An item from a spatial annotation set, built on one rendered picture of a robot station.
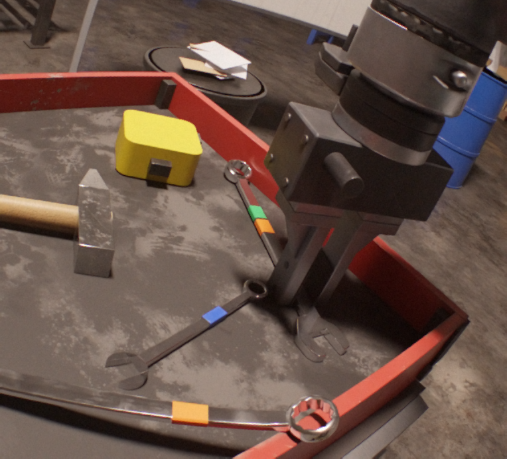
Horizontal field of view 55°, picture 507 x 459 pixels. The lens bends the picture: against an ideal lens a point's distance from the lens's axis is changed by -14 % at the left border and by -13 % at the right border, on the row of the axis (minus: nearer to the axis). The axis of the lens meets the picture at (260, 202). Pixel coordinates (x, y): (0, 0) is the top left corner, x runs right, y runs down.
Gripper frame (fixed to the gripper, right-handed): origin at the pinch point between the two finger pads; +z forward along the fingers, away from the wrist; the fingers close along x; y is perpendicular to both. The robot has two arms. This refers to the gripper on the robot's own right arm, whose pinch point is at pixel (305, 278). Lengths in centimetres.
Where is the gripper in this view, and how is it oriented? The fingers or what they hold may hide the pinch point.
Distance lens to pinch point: 44.7
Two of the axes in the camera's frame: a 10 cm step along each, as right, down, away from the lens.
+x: 8.8, 1.3, 4.6
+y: 3.1, 5.8, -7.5
